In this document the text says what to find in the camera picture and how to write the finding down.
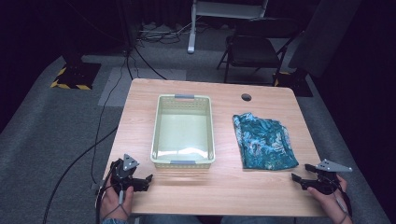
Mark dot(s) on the grey leaning panel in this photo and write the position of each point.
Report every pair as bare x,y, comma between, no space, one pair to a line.
323,34

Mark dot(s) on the white metal stand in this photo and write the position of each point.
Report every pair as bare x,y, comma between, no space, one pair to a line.
218,12

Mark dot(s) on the person's right hand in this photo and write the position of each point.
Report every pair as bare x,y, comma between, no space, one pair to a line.
330,202

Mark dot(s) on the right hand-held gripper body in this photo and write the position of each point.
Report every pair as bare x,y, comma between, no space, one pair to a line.
327,179

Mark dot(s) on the black folding chair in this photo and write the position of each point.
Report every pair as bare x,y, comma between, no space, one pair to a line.
252,46

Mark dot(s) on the pale green plastic basket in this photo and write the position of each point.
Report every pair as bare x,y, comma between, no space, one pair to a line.
183,137

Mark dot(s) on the black yellow-striped stand base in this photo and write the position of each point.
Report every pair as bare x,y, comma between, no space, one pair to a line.
76,76
291,82

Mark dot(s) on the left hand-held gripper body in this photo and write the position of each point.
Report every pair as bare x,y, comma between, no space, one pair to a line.
124,174

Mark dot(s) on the teal patterned cloth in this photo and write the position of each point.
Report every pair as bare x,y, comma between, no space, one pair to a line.
263,143

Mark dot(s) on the person's left hand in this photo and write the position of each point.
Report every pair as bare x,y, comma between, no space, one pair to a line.
115,202

